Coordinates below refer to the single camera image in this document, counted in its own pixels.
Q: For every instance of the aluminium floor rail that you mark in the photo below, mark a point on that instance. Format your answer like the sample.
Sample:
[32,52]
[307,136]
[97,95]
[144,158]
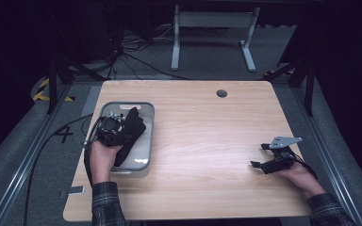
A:
[326,150]
[28,157]

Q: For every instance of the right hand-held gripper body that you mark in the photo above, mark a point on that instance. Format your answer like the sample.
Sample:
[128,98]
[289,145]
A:
[279,157]

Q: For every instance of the black metal stand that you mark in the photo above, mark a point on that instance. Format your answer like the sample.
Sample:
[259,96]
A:
[62,75]
[308,81]

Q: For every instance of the white table edge tag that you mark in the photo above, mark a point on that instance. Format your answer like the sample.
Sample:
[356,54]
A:
[75,190]

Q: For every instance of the white desk frame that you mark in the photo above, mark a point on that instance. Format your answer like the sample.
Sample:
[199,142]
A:
[215,20]

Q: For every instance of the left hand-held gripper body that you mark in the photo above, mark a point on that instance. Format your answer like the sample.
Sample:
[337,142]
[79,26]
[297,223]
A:
[108,130]

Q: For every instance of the black cloth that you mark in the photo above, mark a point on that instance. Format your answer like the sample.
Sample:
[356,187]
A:
[131,132]

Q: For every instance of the yellow black floor tape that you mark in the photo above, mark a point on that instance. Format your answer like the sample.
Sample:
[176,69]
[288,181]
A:
[42,92]

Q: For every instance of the person's left hand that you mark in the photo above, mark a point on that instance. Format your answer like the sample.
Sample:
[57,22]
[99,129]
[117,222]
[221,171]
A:
[102,163]

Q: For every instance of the grey plastic bin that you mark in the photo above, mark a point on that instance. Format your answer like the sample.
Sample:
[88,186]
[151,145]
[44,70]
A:
[139,147]

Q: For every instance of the person's right hand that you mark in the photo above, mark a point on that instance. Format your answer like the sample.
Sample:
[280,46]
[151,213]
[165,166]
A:
[301,179]

